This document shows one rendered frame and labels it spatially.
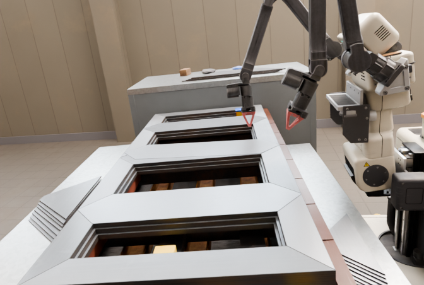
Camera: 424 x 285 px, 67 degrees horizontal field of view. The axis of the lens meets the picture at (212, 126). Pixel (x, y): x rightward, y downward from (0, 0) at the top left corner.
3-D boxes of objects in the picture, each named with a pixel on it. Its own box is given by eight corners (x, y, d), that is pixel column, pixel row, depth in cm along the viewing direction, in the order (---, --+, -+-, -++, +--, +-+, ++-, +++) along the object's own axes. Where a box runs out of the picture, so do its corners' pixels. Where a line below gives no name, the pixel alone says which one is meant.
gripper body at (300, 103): (289, 111, 117) (298, 93, 114) (288, 104, 126) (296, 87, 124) (306, 117, 116) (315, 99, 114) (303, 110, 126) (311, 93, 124)
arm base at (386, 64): (406, 65, 105) (392, 61, 117) (386, 52, 105) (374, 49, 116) (388, 87, 108) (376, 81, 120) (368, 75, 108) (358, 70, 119)
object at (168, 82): (127, 95, 223) (126, 89, 222) (147, 81, 281) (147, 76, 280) (315, 77, 214) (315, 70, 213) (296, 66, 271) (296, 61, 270)
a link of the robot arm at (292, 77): (327, 67, 110) (322, 64, 119) (296, 55, 111) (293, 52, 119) (311, 98, 114) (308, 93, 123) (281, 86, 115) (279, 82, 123)
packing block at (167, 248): (153, 269, 88) (151, 257, 87) (157, 256, 93) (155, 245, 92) (175, 268, 88) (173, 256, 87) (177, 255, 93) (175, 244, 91)
